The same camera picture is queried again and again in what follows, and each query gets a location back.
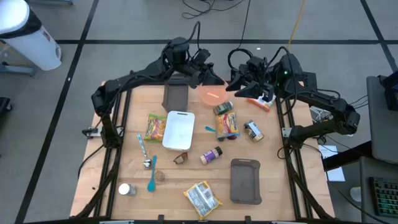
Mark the yellow white ramen packet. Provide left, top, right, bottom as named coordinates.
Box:
left=182, top=180, right=223, bottom=221

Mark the white lid spice jar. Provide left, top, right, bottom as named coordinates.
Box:
left=118, top=182, right=137, bottom=197

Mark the white trash bin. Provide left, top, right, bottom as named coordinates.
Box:
left=0, top=0, right=63, bottom=72

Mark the yellow blue ramen packet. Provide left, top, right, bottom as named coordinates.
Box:
left=214, top=111, right=241, bottom=140

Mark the black table frame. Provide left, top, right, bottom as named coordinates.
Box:
left=74, top=79, right=336, bottom=224

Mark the backlit black keyboard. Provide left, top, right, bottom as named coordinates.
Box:
left=369, top=176, right=398, bottom=218

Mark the white cable bundle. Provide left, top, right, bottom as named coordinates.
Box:
left=309, top=105, right=333, bottom=124

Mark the white paper sheet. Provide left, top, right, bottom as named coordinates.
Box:
left=318, top=144, right=346, bottom=183

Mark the brown snack bag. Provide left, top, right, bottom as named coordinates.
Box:
left=172, top=151, right=189, bottom=166

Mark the teal white handle spoon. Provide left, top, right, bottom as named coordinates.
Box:
left=136, top=133, right=153, bottom=170

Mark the black box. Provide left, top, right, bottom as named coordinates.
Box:
left=377, top=70, right=398, bottom=112

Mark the lime shrimp ramen packet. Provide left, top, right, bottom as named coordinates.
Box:
left=144, top=113, right=168, bottom=143

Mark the black power cable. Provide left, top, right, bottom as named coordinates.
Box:
left=226, top=0, right=255, bottom=74

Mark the green spice jar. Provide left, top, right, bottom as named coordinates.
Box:
left=213, top=100, right=234, bottom=116

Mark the teal silicone spatula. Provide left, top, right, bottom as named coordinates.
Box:
left=147, top=154, right=158, bottom=193

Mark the black loose cable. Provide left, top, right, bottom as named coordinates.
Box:
left=181, top=0, right=247, bottom=20

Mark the brown plastic tray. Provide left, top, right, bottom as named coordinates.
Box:
left=229, top=157, right=262, bottom=205
left=161, top=76, right=190, bottom=113

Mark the grey computer mouse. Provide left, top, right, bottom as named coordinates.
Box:
left=349, top=186, right=363, bottom=203

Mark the grey desk top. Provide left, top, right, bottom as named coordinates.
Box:
left=366, top=75, right=398, bottom=165
left=359, top=155, right=398, bottom=224

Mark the white plastic tray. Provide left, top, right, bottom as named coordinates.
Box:
left=162, top=110, right=196, bottom=152

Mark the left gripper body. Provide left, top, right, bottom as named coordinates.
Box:
left=183, top=48, right=215, bottom=78

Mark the yellow cable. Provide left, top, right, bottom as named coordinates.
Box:
left=285, top=0, right=308, bottom=52

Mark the purple label spice jar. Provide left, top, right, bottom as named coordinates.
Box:
left=200, top=146, right=223, bottom=166

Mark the black desk leg bar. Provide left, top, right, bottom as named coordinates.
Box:
left=322, top=140, right=373, bottom=172

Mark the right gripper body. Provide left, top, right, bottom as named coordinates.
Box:
left=239, top=55, right=276, bottom=94

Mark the orange ramen packet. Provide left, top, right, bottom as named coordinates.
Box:
left=246, top=94, right=277, bottom=113

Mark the orange translucent bowl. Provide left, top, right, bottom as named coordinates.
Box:
left=198, top=81, right=230, bottom=108

